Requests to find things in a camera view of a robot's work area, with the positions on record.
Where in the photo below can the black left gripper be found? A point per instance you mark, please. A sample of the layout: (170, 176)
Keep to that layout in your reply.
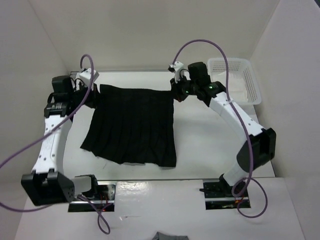
(95, 96)

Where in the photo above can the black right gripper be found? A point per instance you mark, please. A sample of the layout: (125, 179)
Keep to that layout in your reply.
(175, 89)

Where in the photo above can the black pleated skirt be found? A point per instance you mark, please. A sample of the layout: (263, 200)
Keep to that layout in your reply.
(133, 126)

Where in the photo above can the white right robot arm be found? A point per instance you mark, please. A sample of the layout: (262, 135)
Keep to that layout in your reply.
(258, 143)

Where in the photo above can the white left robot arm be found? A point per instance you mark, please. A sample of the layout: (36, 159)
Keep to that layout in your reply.
(47, 184)

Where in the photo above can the white cloth in basket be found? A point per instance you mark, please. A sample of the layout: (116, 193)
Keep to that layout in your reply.
(236, 86)

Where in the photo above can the white perforated plastic basket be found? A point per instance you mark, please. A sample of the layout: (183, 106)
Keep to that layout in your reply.
(241, 67)

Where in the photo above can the grey folded cloth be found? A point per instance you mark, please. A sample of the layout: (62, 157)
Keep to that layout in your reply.
(163, 236)

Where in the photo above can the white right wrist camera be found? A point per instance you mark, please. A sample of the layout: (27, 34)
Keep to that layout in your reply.
(176, 68)

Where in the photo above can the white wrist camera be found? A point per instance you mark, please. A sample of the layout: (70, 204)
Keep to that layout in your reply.
(86, 74)
(176, 68)

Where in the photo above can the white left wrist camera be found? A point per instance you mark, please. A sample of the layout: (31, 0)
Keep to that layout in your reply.
(86, 74)

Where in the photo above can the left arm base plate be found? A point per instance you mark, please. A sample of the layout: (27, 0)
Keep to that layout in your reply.
(103, 200)

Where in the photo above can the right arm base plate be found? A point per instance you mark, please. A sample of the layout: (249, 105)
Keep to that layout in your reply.
(216, 198)

